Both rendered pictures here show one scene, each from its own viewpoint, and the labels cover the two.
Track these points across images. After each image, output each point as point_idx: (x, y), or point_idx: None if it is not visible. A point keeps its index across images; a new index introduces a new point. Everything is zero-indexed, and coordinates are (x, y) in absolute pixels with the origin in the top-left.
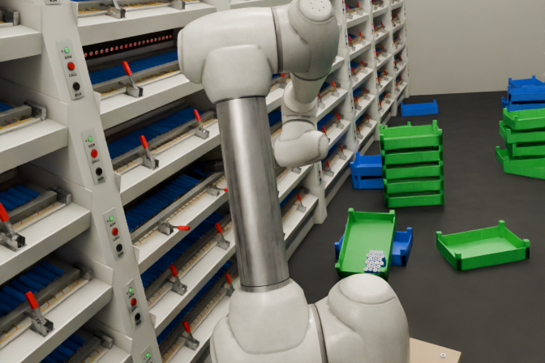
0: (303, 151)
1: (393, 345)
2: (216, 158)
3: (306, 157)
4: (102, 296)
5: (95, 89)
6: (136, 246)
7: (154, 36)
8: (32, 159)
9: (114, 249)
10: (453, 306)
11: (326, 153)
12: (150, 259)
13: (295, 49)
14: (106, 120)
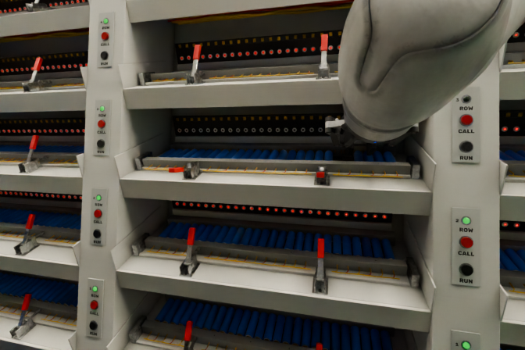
0: (344, 30)
1: None
2: (414, 152)
3: (348, 55)
4: (71, 179)
5: None
6: (154, 171)
7: None
8: (62, 29)
9: (95, 141)
10: None
11: (426, 20)
12: (143, 187)
13: None
14: (137, 9)
